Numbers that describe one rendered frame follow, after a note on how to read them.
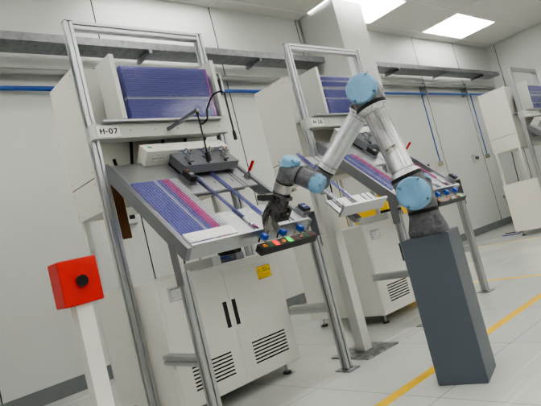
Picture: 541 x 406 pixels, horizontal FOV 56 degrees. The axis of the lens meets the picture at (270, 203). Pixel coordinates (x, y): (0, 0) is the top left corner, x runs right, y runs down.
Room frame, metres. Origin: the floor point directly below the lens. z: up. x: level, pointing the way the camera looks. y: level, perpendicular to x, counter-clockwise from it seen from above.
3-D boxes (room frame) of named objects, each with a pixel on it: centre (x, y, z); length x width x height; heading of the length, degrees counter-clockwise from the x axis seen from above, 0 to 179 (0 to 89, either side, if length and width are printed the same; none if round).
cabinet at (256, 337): (2.65, 0.52, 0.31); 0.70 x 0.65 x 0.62; 132
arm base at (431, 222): (1.98, -0.56, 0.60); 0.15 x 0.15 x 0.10
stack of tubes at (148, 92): (2.60, 0.39, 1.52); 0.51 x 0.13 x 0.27; 132
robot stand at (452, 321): (1.98, -0.56, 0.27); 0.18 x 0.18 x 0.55; 59
